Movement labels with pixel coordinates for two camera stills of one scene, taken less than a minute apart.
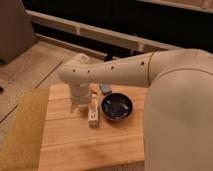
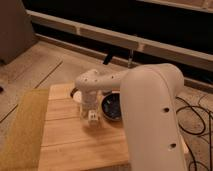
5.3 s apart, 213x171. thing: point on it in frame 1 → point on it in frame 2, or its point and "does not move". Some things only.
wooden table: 23,147 does not move
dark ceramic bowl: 117,106 does not move
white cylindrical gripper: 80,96 → 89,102
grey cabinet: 16,30 does not move
